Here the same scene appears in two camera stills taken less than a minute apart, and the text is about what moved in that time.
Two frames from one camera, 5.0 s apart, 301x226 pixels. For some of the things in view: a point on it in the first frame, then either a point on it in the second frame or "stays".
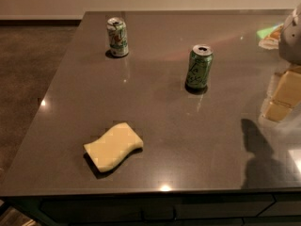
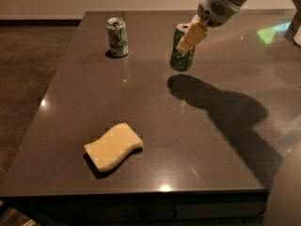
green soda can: [199, 66] to [182, 61]
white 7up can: [118, 37] stays
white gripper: [292, 40] to [213, 10]
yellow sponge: [108, 151] stays
